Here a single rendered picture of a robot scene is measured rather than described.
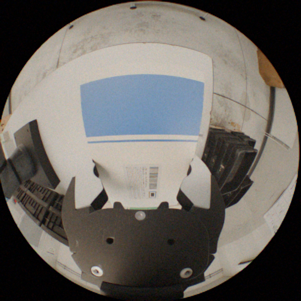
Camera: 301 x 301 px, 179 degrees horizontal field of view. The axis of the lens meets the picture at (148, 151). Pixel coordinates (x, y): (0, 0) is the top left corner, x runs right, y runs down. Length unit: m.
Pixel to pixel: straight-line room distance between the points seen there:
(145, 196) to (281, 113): 2.50
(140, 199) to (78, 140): 0.20
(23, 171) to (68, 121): 0.29
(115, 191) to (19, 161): 0.40
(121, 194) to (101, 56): 0.26
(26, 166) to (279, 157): 2.94
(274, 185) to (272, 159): 0.54
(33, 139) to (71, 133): 0.18
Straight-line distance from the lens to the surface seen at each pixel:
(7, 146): 0.89
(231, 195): 1.23
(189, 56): 0.24
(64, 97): 0.27
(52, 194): 0.62
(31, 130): 0.39
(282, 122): 2.45
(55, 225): 0.51
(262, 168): 2.69
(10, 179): 0.45
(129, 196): 0.15
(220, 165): 0.72
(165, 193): 0.15
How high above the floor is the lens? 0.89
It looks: 61 degrees down
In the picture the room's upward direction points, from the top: 176 degrees clockwise
